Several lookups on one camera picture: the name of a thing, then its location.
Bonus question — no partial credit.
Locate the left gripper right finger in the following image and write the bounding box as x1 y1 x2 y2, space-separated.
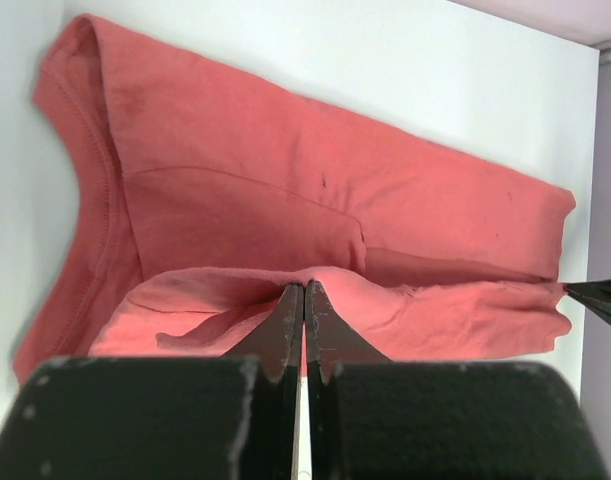
304 281 609 479

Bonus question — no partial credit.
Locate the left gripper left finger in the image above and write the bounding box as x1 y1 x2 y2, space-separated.
0 285 304 479

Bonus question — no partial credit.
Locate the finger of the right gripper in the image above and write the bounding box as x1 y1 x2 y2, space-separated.
563 279 611 326

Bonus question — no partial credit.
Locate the salmon pink t shirt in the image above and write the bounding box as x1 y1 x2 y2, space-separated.
12 15 575 381

